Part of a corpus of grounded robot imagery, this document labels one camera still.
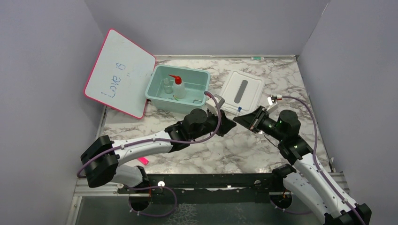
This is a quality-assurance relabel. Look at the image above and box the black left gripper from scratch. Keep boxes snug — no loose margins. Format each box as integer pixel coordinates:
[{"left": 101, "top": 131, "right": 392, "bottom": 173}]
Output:
[{"left": 190, "top": 107, "right": 236, "bottom": 141}]

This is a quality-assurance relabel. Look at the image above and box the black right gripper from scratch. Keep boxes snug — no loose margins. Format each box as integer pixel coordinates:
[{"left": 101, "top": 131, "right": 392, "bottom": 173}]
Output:
[{"left": 233, "top": 105, "right": 286, "bottom": 142}]

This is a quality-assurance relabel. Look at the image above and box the white plastic bin lid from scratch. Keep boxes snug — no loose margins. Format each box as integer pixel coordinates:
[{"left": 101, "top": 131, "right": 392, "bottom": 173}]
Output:
[{"left": 219, "top": 70, "right": 266, "bottom": 115}]

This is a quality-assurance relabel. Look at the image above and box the white squeeze bottle red nozzle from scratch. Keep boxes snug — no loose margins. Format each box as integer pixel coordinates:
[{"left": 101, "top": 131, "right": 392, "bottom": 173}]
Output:
[{"left": 169, "top": 75, "right": 186, "bottom": 98}]

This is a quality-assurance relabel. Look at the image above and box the small clear glass jar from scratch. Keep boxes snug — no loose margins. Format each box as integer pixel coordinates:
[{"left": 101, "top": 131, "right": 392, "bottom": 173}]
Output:
[{"left": 162, "top": 78, "right": 173, "bottom": 94}]

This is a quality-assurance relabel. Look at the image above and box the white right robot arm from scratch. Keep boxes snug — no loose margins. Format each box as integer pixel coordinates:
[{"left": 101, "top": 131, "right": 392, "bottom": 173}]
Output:
[{"left": 234, "top": 106, "right": 372, "bottom": 225}]

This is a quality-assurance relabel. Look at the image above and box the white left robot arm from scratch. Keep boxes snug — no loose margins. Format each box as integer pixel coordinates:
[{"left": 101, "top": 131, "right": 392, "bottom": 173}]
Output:
[{"left": 80, "top": 109, "right": 237, "bottom": 193}]

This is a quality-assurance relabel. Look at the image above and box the teal plastic bin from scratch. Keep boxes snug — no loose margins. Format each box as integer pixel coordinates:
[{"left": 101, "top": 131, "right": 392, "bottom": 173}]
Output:
[{"left": 145, "top": 64, "right": 211, "bottom": 114}]

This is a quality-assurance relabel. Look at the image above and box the pink highlighter marker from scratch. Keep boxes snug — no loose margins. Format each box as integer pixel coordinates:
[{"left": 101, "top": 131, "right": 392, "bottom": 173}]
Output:
[{"left": 137, "top": 157, "right": 149, "bottom": 165}]

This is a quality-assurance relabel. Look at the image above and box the pink framed whiteboard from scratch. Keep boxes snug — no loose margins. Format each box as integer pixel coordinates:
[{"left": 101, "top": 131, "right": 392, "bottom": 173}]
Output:
[{"left": 84, "top": 29, "right": 156, "bottom": 119}]

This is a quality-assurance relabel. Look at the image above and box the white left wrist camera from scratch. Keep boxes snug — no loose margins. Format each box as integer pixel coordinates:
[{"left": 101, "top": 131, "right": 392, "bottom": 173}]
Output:
[{"left": 205, "top": 95, "right": 225, "bottom": 116}]

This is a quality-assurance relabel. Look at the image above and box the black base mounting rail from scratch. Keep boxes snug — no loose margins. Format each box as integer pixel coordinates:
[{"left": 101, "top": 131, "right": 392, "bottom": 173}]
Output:
[{"left": 85, "top": 166, "right": 302, "bottom": 206}]

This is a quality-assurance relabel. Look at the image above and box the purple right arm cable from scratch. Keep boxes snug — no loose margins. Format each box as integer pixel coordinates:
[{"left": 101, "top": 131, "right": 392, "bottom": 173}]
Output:
[{"left": 269, "top": 95, "right": 367, "bottom": 225}]

